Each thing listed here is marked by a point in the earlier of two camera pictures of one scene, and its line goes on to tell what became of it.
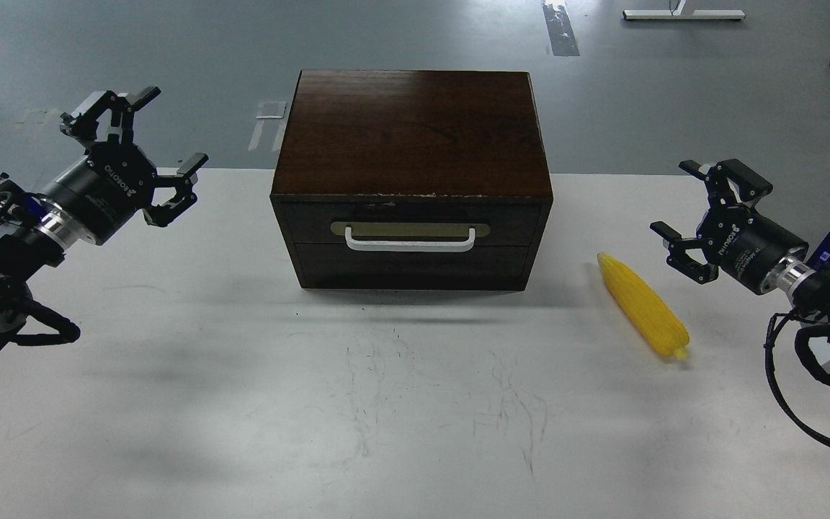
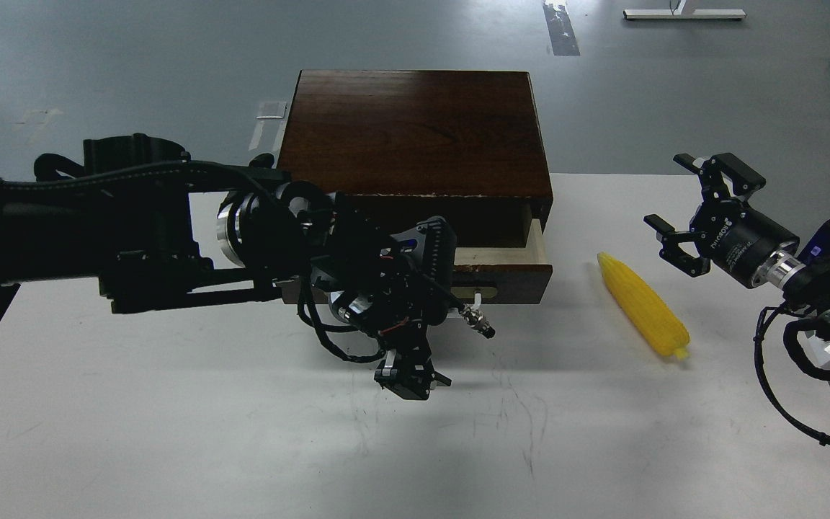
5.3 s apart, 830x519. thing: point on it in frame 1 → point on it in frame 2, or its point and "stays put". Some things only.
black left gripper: (105, 190) → (407, 370)
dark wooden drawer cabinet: (412, 181) stays put
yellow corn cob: (643, 309) stays put
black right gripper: (735, 238) stays put
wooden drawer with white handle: (411, 227) → (495, 262)
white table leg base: (675, 14) stays put
